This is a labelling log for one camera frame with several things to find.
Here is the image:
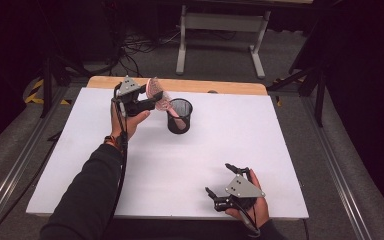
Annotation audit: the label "aluminium floor rail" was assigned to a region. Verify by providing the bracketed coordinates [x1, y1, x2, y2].
[300, 95, 372, 240]
[0, 85, 68, 240]

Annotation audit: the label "black floor cables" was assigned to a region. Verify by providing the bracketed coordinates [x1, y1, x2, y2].
[111, 28, 184, 78]

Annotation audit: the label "white metal desk frame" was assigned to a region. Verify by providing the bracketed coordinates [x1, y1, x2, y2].
[175, 3, 272, 80]

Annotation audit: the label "dark wristband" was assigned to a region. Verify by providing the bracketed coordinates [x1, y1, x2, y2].
[103, 134, 120, 150]

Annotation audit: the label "person's left hand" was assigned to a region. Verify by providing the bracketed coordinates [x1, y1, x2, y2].
[109, 107, 152, 144]

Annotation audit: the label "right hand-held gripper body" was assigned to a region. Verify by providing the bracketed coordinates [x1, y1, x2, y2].
[213, 173, 267, 213]

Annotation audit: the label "hand-held gripper cable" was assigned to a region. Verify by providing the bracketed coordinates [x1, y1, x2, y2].
[111, 87, 130, 221]
[233, 201, 262, 236]

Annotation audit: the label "black mesh pen holder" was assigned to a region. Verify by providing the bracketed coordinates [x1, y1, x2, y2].
[166, 97, 194, 135]

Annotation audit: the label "person's right hand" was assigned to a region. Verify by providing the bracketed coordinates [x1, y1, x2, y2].
[225, 168, 271, 230]

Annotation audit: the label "black tripod stand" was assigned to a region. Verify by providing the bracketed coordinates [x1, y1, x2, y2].
[266, 59, 328, 128]
[39, 54, 93, 119]

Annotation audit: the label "right hand-held gripper cable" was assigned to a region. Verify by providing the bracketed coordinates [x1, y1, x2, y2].
[233, 201, 262, 236]

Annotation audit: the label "yellow black hazard tape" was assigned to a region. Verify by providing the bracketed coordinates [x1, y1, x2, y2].
[24, 78, 72, 106]

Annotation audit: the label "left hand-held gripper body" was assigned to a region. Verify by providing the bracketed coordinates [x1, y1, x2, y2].
[113, 75, 157, 118]

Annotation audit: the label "pink hairbrush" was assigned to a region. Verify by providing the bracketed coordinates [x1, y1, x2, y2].
[145, 77, 188, 132]

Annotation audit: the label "left hand-held gripper cable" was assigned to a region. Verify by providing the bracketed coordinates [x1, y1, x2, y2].
[111, 87, 130, 221]

